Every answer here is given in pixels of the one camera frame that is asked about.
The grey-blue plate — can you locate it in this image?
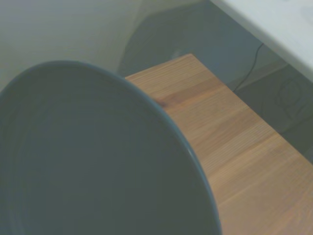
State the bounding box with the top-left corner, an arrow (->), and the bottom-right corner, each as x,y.
0,60 -> 223,235

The thin black camera cable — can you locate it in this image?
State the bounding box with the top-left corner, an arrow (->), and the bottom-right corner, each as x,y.
233,42 -> 265,92

